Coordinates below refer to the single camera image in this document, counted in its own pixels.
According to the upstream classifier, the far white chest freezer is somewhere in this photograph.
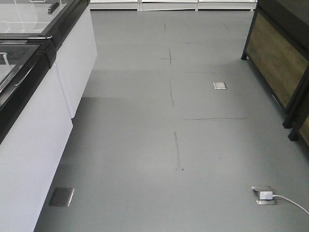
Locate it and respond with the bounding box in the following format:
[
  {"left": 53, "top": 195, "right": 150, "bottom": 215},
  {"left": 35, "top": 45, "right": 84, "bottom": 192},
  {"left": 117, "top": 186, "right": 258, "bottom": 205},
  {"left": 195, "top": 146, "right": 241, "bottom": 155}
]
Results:
[{"left": 0, "top": 0, "right": 97, "bottom": 118}]

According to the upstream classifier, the white power adapter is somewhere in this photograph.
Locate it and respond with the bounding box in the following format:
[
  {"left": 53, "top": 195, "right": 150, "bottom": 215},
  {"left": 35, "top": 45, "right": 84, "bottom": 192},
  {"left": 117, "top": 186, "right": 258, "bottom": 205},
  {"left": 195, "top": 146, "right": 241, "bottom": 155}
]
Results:
[{"left": 257, "top": 190, "right": 273, "bottom": 201}]

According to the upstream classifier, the near white chest freezer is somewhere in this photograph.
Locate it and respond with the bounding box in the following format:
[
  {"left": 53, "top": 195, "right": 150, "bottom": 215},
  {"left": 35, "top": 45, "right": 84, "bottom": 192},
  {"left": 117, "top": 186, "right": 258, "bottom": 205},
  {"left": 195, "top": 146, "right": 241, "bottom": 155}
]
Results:
[{"left": 0, "top": 41, "right": 73, "bottom": 232}]

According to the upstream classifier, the open steel floor socket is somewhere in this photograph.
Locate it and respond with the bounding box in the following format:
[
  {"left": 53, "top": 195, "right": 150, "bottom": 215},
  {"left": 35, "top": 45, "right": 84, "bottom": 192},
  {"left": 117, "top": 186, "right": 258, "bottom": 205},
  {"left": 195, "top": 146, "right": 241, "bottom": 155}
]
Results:
[{"left": 251, "top": 186, "right": 277, "bottom": 205}]

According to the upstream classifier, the white power cable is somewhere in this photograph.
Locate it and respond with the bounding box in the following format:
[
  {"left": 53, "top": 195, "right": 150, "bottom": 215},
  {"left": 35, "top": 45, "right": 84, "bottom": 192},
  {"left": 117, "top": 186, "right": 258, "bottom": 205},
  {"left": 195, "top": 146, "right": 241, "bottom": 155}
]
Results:
[{"left": 272, "top": 194, "right": 309, "bottom": 217}]

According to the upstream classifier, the far wooden display stand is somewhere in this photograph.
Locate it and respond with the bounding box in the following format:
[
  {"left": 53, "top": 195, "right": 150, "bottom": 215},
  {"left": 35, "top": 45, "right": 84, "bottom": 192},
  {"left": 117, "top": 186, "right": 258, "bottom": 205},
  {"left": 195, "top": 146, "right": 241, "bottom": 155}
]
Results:
[{"left": 241, "top": 0, "right": 309, "bottom": 128}]

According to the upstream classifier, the wooden display stand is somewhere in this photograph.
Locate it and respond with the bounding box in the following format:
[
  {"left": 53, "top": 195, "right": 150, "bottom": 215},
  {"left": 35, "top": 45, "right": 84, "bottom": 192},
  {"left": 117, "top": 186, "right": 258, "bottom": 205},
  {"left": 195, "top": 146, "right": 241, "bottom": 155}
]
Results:
[
  {"left": 288, "top": 110, "right": 309, "bottom": 150},
  {"left": 241, "top": 0, "right": 309, "bottom": 128}
]

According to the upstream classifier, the small steel floor socket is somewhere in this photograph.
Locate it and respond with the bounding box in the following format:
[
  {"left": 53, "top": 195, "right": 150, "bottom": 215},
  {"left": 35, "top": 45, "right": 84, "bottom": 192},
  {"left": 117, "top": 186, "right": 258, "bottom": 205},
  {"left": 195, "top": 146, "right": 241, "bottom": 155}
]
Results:
[{"left": 213, "top": 81, "right": 227, "bottom": 90}]

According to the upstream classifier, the near wooden display stand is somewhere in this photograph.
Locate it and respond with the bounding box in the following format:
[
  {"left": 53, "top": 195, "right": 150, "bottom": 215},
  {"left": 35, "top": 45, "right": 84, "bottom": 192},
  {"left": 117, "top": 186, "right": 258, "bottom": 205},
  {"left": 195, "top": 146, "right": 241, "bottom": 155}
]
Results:
[{"left": 288, "top": 110, "right": 309, "bottom": 150}]

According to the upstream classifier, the white chest freezer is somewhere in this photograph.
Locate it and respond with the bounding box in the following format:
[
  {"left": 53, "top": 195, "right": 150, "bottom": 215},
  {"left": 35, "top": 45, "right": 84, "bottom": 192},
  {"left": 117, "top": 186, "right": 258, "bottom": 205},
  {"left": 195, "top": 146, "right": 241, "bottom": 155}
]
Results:
[
  {"left": 0, "top": 41, "right": 73, "bottom": 232},
  {"left": 0, "top": 0, "right": 97, "bottom": 118}
]

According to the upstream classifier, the white supermarket shelf unit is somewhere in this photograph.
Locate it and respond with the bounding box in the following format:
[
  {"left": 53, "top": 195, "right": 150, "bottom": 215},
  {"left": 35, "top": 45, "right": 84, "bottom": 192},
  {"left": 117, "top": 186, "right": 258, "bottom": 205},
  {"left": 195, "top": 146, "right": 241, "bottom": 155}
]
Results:
[{"left": 89, "top": 0, "right": 257, "bottom": 11}]

